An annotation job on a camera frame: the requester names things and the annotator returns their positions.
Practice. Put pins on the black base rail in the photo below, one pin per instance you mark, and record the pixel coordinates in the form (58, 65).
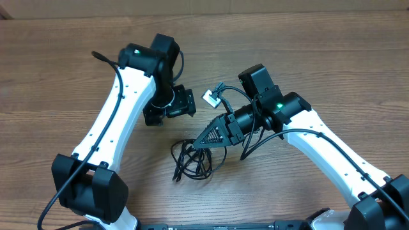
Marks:
(220, 226)

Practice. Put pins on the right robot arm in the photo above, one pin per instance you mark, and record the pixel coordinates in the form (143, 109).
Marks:
(375, 200)

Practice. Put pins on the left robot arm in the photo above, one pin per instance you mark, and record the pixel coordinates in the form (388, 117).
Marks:
(87, 181)

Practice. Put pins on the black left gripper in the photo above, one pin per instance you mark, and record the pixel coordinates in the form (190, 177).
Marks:
(185, 103)

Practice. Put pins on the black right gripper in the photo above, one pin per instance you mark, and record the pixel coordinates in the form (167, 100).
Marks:
(234, 138)

